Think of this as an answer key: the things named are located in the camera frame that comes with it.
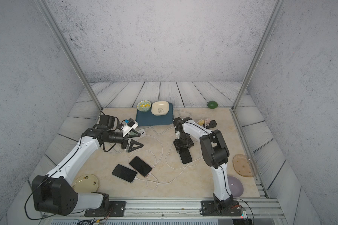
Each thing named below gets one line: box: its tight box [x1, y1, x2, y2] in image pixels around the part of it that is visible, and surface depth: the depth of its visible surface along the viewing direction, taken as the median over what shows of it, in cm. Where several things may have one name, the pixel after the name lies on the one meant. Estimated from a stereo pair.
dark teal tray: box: [135, 102, 174, 127], surface depth 116 cm
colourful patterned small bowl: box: [136, 99, 152, 113], surface depth 121 cm
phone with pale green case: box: [178, 147, 193, 165], surface depth 92 cm
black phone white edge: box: [111, 164, 138, 183], surface depth 87 cm
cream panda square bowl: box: [150, 100, 170, 117], surface depth 120 cm
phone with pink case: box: [129, 156, 153, 178], surface depth 91 cm
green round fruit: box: [207, 100, 219, 109], surface depth 121 cm
